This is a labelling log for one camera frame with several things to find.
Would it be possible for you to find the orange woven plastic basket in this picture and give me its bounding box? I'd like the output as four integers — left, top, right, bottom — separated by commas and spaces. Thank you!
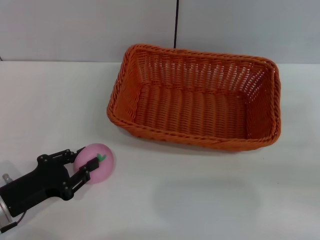
106, 43, 282, 153

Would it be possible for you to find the thin red black wire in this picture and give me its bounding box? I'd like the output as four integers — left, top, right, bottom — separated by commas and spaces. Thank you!
0, 211, 28, 232

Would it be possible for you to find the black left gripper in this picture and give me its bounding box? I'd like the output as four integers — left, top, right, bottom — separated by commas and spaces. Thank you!
0, 146, 100, 218

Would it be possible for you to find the pink toy peach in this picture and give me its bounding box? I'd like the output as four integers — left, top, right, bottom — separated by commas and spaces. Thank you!
73, 142, 116, 186

